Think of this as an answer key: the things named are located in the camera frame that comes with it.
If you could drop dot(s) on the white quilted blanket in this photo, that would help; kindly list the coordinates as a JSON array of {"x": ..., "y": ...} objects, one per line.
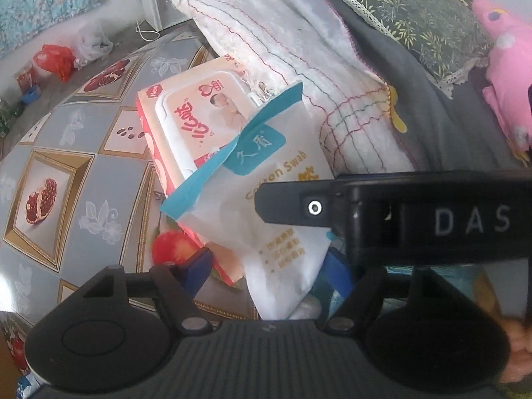
[{"x": 291, "y": 50}]

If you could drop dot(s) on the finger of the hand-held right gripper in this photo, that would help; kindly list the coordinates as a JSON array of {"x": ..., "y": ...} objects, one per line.
[{"x": 286, "y": 203}]

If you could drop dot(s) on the white cotton swab packet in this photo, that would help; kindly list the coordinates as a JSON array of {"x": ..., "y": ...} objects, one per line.
[{"x": 270, "y": 257}]

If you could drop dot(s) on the green leaf print pillow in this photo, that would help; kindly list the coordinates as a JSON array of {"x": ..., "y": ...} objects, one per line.
[{"x": 415, "y": 20}]

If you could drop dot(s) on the person's right hand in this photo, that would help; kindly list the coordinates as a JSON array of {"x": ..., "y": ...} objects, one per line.
[{"x": 519, "y": 349}]

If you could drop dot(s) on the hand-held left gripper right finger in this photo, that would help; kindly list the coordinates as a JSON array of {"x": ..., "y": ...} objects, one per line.
[{"x": 336, "y": 272}]

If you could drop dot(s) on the red wet wipes pack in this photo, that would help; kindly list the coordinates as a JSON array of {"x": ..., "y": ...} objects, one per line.
[{"x": 187, "y": 124}]

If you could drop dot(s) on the clear plastic bag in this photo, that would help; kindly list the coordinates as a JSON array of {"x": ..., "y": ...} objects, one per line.
[{"x": 93, "y": 43}]

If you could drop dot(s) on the teal floral cloth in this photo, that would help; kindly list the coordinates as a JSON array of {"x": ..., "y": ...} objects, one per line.
[{"x": 41, "y": 4}]

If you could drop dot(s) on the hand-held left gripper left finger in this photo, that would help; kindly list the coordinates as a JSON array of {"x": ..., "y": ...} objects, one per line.
[{"x": 199, "y": 270}]

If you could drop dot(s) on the bright pink plush toy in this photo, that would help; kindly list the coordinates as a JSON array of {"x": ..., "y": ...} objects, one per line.
[{"x": 507, "y": 75}]

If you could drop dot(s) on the red plastic bag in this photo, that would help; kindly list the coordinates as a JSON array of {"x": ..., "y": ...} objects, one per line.
[{"x": 54, "y": 60}]

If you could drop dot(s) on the red small box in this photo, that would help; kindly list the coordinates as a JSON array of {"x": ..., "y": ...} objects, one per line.
[{"x": 25, "y": 79}]

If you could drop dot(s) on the fruit print tablecloth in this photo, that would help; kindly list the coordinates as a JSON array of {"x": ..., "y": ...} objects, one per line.
[{"x": 104, "y": 166}]

